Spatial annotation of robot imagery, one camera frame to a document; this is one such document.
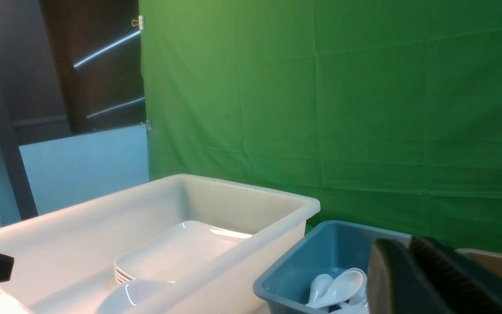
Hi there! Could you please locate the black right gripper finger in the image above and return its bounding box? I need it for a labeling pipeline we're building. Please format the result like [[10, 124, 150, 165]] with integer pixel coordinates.
[[366, 236, 502, 314]]

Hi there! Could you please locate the middle white square plate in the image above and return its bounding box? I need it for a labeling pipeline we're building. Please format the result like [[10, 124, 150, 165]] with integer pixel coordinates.
[[114, 267, 133, 283]]

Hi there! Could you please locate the top white square plate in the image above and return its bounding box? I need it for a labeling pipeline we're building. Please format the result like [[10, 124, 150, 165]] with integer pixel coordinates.
[[114, 221, 252, 282]]

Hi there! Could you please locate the pile of white spoons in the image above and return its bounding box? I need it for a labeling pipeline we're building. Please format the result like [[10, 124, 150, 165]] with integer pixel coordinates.
[[305, 268, 369, 314]]

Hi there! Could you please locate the large white plastic tub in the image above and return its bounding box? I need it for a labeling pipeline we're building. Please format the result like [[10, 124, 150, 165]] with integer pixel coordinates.
[[0, 174, 319, 314]]

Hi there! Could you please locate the teal plastic bin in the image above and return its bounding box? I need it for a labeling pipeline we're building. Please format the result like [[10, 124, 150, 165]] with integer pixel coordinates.
[[253, 220, 411, 314]]

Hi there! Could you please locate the green backdrop cloth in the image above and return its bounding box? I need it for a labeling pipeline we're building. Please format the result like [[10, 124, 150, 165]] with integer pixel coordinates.
[[139, 0, 502, 253]]

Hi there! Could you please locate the top stacked white bowl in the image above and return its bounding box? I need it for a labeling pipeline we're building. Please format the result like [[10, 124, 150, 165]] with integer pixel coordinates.
[[95, 280, 175, 314]]

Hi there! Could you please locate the silver binder clip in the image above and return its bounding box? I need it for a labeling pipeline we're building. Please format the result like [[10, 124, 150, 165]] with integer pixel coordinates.
[[131, 15, 145, 30]]

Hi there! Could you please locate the dark window frame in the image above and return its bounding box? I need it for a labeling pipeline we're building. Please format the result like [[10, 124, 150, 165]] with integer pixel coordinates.
[[0, 0, 148, 227]]

